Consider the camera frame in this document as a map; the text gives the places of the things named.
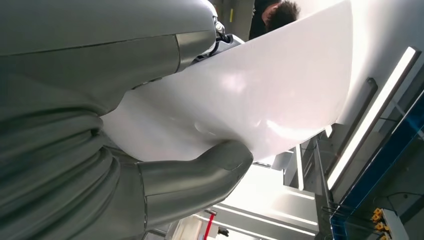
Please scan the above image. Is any person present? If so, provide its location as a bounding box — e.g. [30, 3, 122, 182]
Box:
[248, 0, 301, 41]

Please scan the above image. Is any white ceiling light strip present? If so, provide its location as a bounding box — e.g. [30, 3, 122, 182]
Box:
[326, 46, 422, 191]
[294, 144, 305, 192]

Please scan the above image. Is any dark ceiling rail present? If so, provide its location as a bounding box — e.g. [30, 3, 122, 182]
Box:
[326, 77, 379, 176]

